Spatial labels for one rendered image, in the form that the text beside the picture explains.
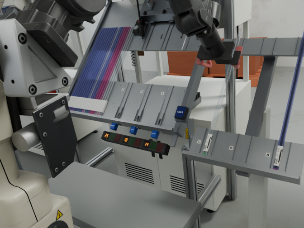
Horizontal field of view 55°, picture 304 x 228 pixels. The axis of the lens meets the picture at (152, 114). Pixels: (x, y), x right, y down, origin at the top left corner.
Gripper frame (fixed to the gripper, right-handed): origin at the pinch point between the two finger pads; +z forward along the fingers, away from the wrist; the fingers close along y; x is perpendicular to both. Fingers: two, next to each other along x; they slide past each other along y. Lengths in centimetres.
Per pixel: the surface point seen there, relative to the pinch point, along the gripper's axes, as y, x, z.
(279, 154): -21.7, 25.5, 4.5
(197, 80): 17.2, -2.3, 17.1
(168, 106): 25.6, 11.2, 15.2
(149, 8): 49, -35, 9
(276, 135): 9, -31, 163
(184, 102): 17.9, 9.4, 14.0
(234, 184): 14, 26, 93
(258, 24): 80, -219, 261
